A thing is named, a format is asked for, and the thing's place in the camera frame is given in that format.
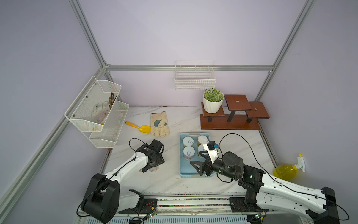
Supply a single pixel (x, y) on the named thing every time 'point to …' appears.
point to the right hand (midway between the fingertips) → (196, 159)
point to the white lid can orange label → (202, 139)
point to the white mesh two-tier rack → (98, 112)
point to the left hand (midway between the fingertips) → (154, 164)
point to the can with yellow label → (188, 141)
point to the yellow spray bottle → (287, 172)
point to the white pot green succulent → (213, 100)
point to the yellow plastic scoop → (143, 129)
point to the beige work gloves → (159, 124)
